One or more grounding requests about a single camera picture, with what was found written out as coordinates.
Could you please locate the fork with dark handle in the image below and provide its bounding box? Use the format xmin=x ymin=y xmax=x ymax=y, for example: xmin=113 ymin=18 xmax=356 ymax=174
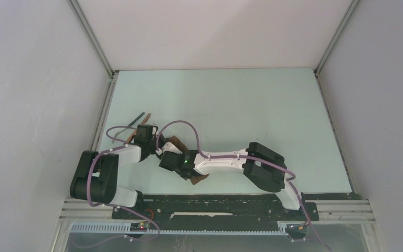
xmin=111 ymin=112 xmax=145 ymax=143

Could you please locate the brown wooden knife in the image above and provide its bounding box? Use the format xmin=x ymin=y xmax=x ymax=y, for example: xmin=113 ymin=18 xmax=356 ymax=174
xmin=125 ymin=113 xmax=151 ymax=143

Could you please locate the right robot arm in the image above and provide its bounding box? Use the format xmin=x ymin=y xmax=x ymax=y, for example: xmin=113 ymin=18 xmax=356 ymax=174
xmin=156 ymin=142 xmax=305 ymax=219

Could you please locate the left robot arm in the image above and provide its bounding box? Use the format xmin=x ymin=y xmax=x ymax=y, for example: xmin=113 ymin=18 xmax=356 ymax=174
xmin=69 ymin=124 xmax=158 ymax=219

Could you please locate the left corner aluminium post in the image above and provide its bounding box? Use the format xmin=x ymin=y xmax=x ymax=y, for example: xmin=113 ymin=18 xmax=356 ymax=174
xmin=66 ymin=0 xmax=115 ymax=78

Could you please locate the corner aluminium post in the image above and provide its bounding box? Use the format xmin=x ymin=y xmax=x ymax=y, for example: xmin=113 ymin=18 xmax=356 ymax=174
xmin=314 ymin=0 xmax=361 ymax=76
xmin=66 ymin=0 xmax=115 ymax=78

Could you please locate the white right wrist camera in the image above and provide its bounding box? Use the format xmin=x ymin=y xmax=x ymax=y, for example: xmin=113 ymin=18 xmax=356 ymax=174
xmin=155 ymin=142 xmax=183 ymax=156

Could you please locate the right corner aluminium post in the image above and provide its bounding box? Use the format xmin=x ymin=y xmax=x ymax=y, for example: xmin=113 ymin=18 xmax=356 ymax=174
xmin=314 ymin=0 xmax=361 ymax=76

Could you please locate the aluminium frame rail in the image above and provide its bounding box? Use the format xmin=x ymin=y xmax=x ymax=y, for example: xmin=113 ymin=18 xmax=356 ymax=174
xmin=60 ymin=199 xmax=375 ymax=224

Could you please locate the white toothed cable duct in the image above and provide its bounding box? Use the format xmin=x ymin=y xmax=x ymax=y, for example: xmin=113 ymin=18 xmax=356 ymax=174
xmin=70 ymin=222 xmax=287 ymax=236

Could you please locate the brown cloth napkin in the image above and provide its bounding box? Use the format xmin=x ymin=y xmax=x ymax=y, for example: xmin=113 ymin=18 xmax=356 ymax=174
xmin=167 ymin=136 xmax=209 ymax=185

